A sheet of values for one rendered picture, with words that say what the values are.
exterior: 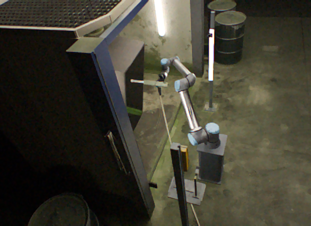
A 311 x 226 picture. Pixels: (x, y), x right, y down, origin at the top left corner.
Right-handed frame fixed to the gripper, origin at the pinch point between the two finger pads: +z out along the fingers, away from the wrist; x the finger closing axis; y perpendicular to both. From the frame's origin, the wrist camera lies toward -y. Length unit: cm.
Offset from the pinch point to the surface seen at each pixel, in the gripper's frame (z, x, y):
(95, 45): 101, -6, -126
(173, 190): 117, -46, 21
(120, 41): -8, 40, -56
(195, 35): -168, -15, 33
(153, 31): -172, 62, 31
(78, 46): 102, 6, -126
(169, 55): -167, 35, 79
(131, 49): 4, 23, -54
